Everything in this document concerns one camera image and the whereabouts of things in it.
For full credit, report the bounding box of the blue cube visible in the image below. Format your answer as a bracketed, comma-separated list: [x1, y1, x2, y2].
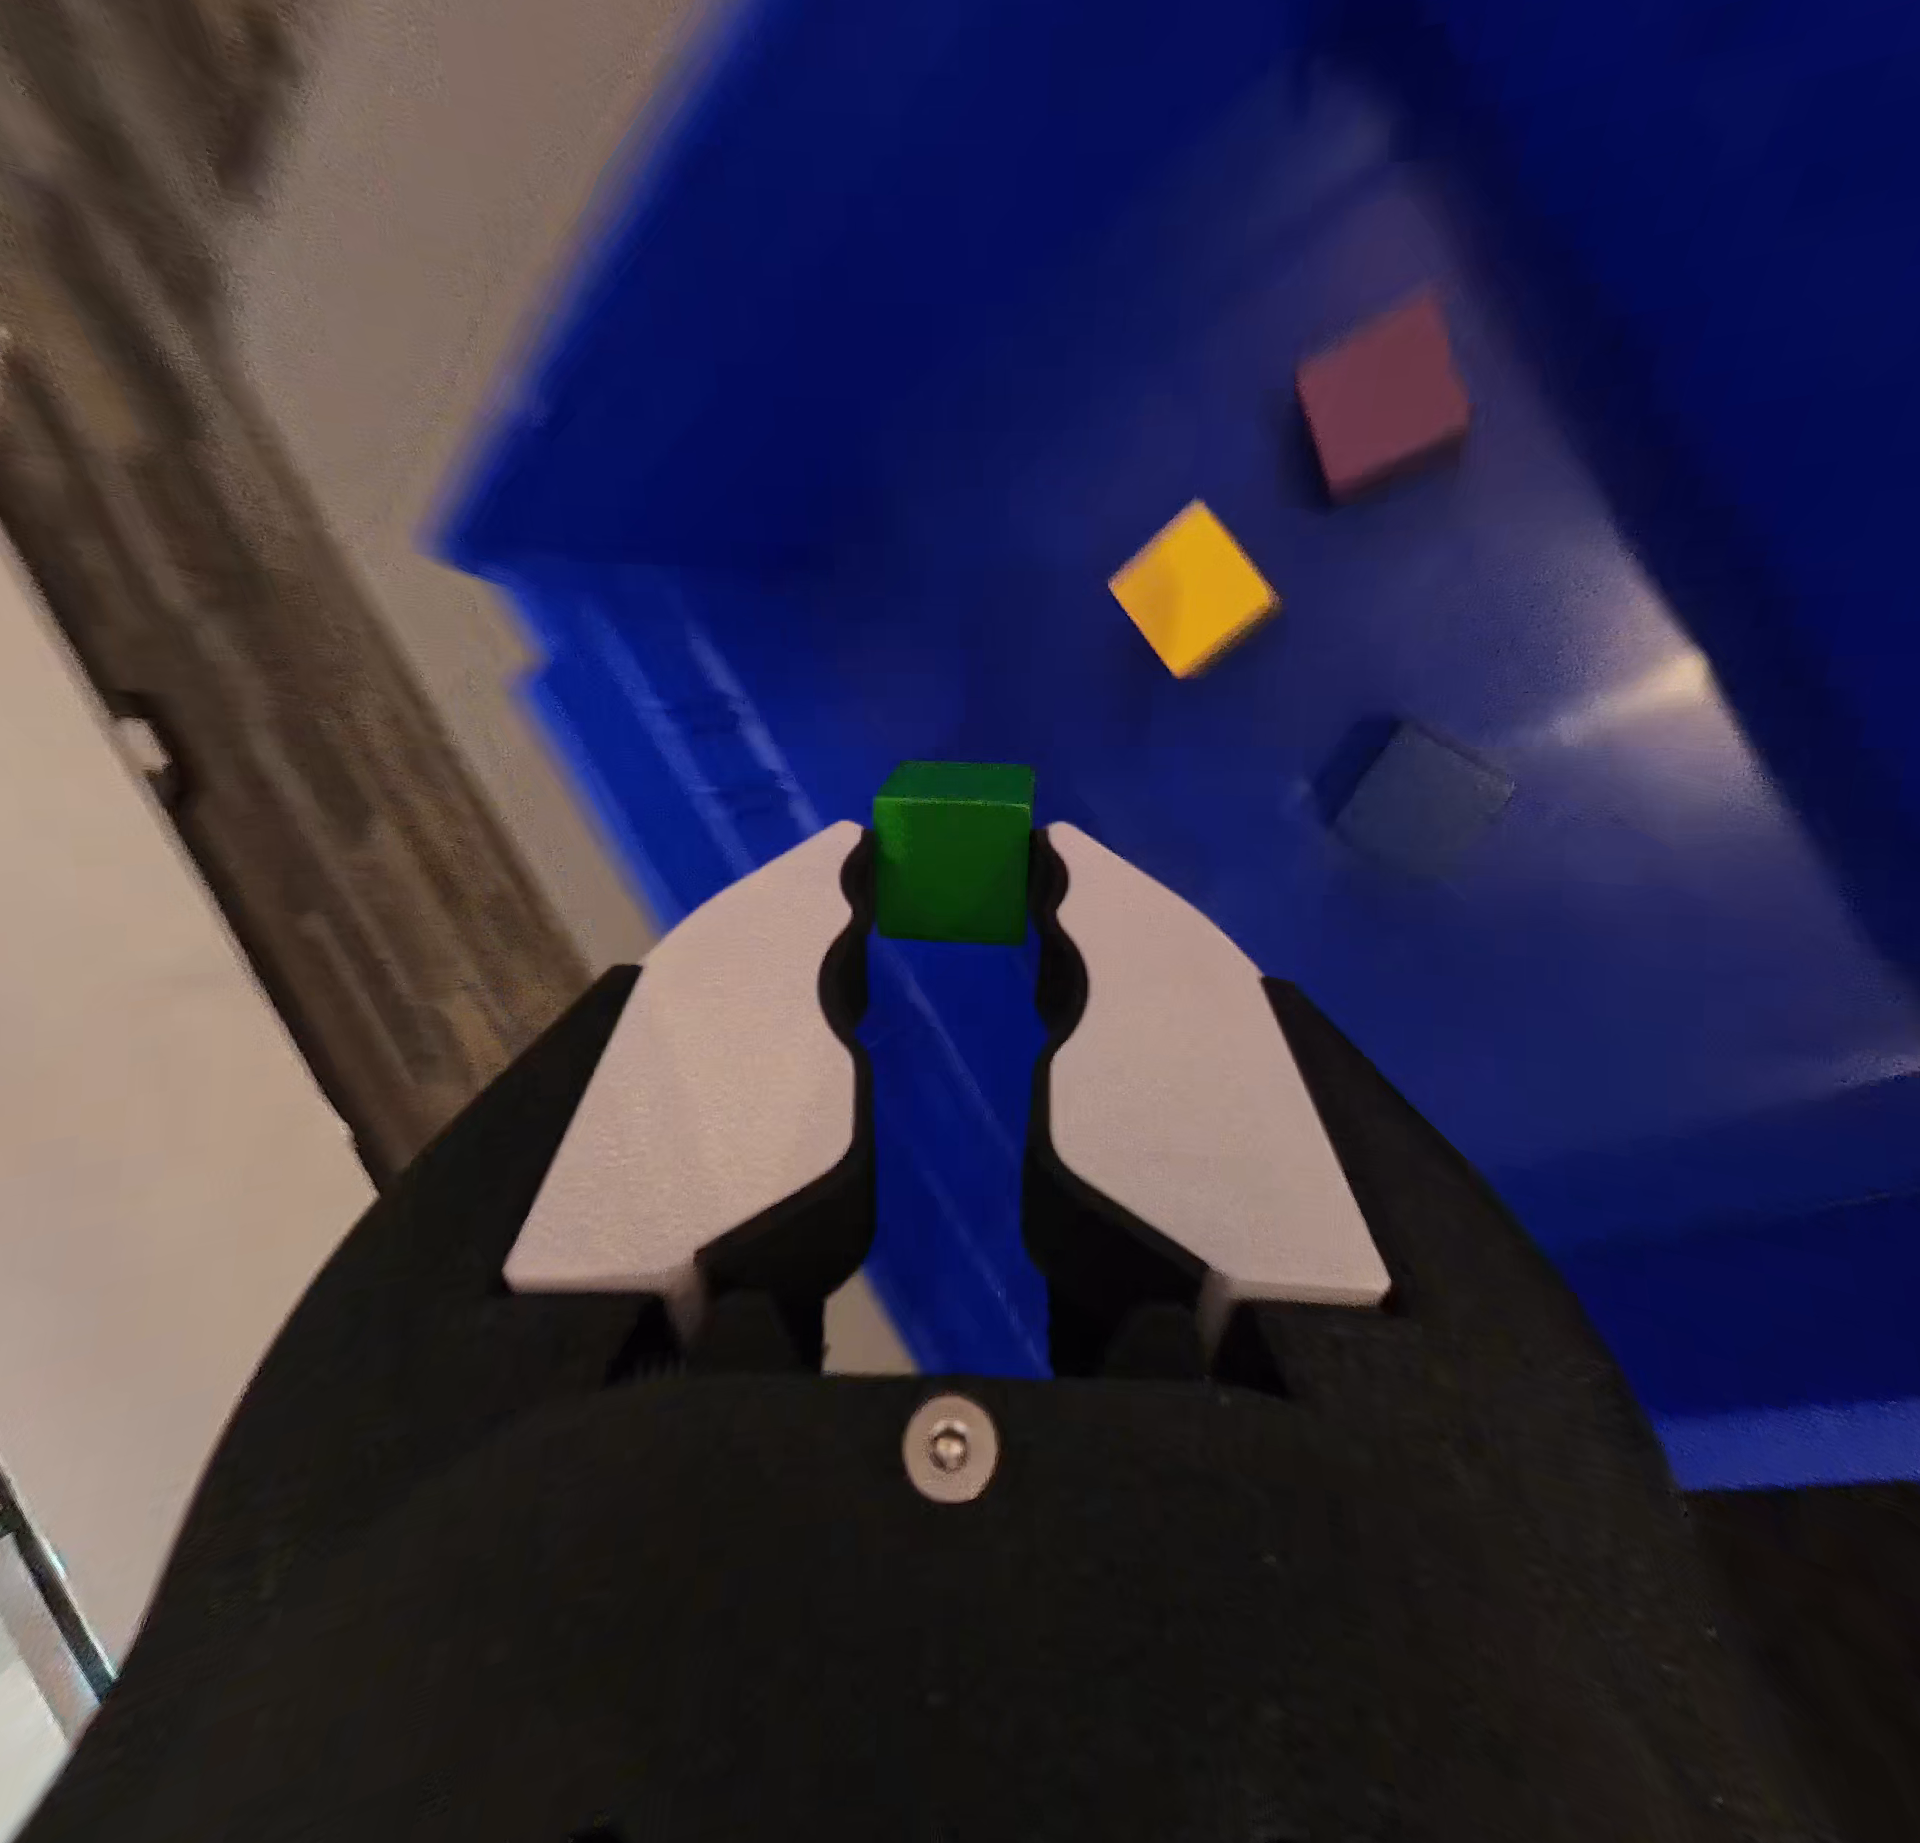
[1317, 718, 1516, 884]

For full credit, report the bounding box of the green cube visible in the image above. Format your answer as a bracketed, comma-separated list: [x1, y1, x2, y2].
[870, 760, 1039, 947]

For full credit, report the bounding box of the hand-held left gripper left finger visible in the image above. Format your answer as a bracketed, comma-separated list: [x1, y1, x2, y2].
[500, 820, 879, 1319]

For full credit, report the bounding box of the blue plastic bin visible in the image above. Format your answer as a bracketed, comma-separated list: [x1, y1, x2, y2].
[425, 0, 1920, 1491]

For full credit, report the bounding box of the purple cube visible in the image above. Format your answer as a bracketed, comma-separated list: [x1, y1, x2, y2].
[1291, 288, 1471, 505]

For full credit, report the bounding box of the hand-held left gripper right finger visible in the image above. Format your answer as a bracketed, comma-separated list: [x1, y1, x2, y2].
[1024, 820, 1394, 1335]

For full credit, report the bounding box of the yellow cube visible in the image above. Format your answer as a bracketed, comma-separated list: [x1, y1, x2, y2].
[1107, 496, 1282, 682]

